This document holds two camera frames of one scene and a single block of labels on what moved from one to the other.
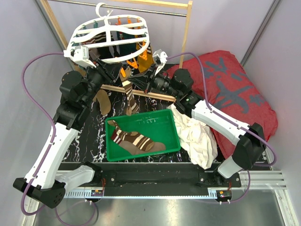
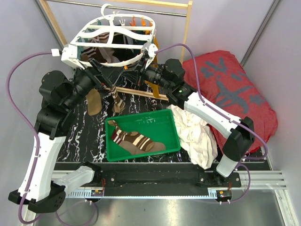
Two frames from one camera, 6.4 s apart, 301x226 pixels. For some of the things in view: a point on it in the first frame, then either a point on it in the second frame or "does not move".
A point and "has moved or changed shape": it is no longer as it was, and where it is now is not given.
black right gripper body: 159,82 to 150,74
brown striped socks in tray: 132,142 does not move
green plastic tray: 158,127 does not move
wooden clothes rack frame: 126,91 does not move
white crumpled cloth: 196,140 does not move
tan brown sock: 104,100 has moved or changed shape
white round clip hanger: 111,38 has moved or changed shape
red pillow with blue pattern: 219,78 does not move
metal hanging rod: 122,8 does not move
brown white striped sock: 124,76 to 119,105
